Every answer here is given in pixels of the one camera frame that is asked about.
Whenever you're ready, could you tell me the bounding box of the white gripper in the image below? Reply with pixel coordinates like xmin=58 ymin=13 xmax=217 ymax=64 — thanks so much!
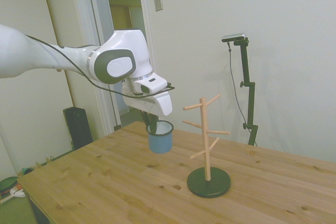
xmin=122 ymin=79 xmax=173 ymax=134

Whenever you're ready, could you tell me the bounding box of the blue enamel mug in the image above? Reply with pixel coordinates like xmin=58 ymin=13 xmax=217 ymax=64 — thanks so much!
xmin=145 ymin=120 xmax=175 ymax=155

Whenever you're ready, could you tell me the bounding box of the wooden mug tree black base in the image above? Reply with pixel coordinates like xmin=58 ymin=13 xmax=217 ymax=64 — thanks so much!
xmin=182 ymin=94 xmax=232 ymax=199

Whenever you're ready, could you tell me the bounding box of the black upright speaker box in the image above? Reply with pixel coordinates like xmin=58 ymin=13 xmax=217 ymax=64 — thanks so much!
xmin=62 ymin=106 xmax=93 ymax=151

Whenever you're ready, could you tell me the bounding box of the brown wooden hallway door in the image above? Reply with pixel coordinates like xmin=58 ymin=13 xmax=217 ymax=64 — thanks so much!
xmin=109 ymin=5 xmax=132 ymax=32

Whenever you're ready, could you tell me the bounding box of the white open door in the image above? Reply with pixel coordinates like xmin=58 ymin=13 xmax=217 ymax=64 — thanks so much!
xmin=39 ymin=0 xmax=107 ymax=141

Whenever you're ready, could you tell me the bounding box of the white floor object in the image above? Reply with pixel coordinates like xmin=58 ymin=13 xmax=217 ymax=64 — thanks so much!
xmin=9 ymin=187 xmax=26 ymax=199

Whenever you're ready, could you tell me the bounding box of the green round floor object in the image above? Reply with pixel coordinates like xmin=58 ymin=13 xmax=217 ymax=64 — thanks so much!
xmin=0 ymin=176 xmax=18 ymax=194

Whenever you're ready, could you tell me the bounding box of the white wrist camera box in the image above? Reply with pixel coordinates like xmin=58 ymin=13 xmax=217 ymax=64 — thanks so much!
xmin=133 ymin=73 xmax=169 ymax=95

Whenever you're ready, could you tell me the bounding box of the black camera stand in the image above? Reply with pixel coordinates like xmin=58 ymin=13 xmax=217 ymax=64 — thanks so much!
xmin=233 ymin=38 xmax=259 ymax=146

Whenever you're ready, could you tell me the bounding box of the grey exterior camera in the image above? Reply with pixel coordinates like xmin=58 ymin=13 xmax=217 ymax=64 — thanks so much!
xmin=222 ymin=33 xmax=247 ymax=43

